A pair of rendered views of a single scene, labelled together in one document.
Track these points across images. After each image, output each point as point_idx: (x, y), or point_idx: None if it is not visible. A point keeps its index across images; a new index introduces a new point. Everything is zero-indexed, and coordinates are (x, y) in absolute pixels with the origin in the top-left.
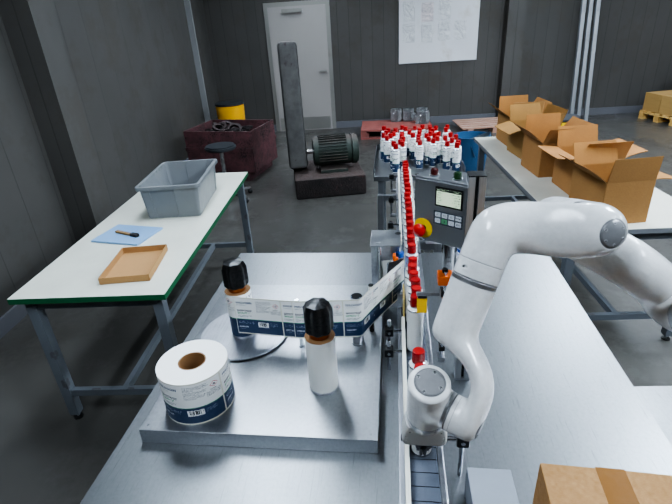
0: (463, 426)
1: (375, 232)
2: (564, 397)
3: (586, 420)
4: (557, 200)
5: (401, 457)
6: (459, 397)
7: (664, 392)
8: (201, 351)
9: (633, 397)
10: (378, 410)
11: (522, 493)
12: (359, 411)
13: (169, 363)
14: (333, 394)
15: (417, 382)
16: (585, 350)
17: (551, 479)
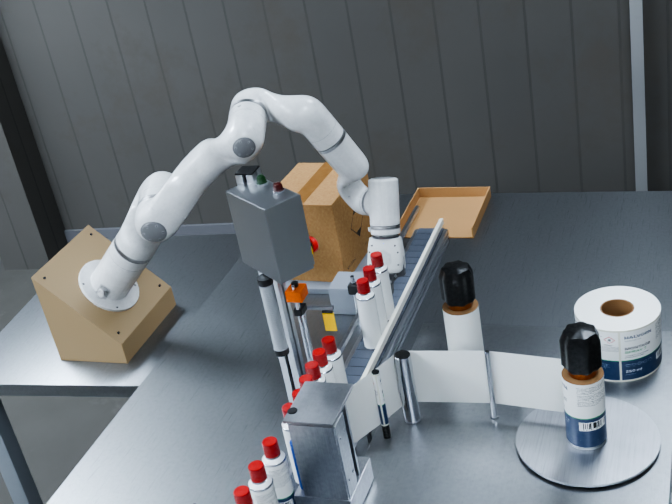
0: None
1: (329, 416)
2: (215, 377)
3: (218, 358)
4: (248, 112)
5: (406, 313)
6: (364, 191)
7: (119, 379)
8: (610, 317)
9: (153, 376)
10: (414, 344)
11: (320, 315)
12: (434, 343)
13: (644, 305)
14: None
15: (391, 177)
16: (134, 425)
17: (331, 199)
